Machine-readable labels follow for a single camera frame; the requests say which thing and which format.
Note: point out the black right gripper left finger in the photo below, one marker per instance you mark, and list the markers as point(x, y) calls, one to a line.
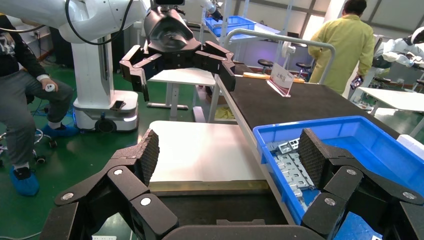
point(132, 188)

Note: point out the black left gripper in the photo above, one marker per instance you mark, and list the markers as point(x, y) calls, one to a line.
point(169, 36)

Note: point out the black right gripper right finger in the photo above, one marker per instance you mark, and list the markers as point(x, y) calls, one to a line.
point(344, 185)

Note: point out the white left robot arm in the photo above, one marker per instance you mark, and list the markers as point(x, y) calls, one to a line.
point(33, 10)

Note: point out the black container with brass edges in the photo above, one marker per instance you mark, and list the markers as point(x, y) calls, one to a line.
point(212, 208)

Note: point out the white desk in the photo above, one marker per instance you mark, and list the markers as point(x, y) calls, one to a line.
point(182, 76)
point(394, 99)

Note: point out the blue plastic parts bin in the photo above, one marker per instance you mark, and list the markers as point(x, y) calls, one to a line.
point(374, 145)

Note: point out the flat grey metal plate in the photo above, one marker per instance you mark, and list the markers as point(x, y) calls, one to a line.
point(293, 170)

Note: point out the yellow cloth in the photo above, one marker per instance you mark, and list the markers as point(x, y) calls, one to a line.
point(225, 113)

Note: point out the black smartphone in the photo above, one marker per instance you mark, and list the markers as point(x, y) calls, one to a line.
point(356, 83)
point(117, 105)

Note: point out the blue storage bin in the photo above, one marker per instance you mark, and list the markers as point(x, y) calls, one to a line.
point(232, 24)

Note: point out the white wheeled robot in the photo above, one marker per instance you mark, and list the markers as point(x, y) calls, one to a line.
point(96, 73)

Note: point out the wooden strip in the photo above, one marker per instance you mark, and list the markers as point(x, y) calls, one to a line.
point(256, 76)

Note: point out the black round stool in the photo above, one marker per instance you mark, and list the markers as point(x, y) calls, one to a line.
point(265, 62)
point(303, 65)

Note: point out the swivel chair with casters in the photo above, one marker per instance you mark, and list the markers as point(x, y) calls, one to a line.
point(40, 160)

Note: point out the white workbench with posts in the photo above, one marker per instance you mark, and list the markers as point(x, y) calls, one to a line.
point(265, 31)

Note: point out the acrylic sign with red print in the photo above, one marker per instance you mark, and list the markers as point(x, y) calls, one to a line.
point(281, 78)

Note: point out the small white fan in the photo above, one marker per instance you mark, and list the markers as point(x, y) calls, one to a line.
point(287, 49)

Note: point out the white handheld controller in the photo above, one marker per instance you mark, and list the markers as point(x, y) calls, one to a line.
point(50, 87)

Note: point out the person in yellow coat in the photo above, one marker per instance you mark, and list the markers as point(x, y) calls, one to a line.
point(344, 43)

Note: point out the white humanoid robot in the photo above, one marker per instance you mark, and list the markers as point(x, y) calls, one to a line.
point(397, 49)

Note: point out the seated person grey trousers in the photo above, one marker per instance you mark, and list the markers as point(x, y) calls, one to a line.
point(20, 96)

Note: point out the grey metal bracket square holes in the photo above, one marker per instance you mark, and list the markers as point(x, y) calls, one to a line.
point(287, 145)

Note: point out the white metal guard rail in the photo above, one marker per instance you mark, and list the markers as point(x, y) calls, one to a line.
point(281, 37)

